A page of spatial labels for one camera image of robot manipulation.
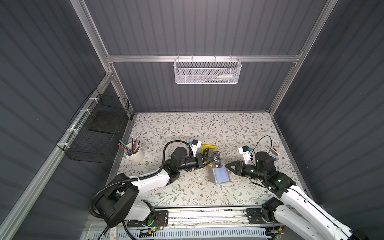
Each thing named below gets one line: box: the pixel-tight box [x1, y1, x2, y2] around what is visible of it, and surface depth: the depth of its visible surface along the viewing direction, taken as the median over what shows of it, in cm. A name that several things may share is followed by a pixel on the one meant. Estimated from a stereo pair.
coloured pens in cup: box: [117, 135, 142, 155], surface depth 91 cm
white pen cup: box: [123, 147, 145, 164], surface depth 88 cm
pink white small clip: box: [270, 147, 281, 156], surface depth 98 cm
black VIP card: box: [213, 151, 222, 168], surface depth 77 cm
